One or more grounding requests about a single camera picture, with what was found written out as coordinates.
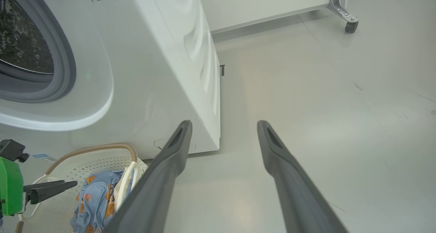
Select cream perforated basket brown rim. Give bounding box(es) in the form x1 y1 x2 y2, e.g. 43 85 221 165
15 143 149 233

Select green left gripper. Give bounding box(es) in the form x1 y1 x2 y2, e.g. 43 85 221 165
0 156 78 217

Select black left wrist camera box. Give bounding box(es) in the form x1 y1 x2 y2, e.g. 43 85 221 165
0 139 29 162

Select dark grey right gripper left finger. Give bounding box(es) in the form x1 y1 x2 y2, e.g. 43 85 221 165
103 120 193 233

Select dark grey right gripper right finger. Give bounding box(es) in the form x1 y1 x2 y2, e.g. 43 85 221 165
257 120 348 233

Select metal table leg with caster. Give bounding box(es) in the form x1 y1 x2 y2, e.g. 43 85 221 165
198 0 359 34

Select blue cartoon print garment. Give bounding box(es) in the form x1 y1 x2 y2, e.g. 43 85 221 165
71 171 135 233

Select white front-load washing machine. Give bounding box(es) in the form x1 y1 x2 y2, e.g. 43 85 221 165
0 0 221 160

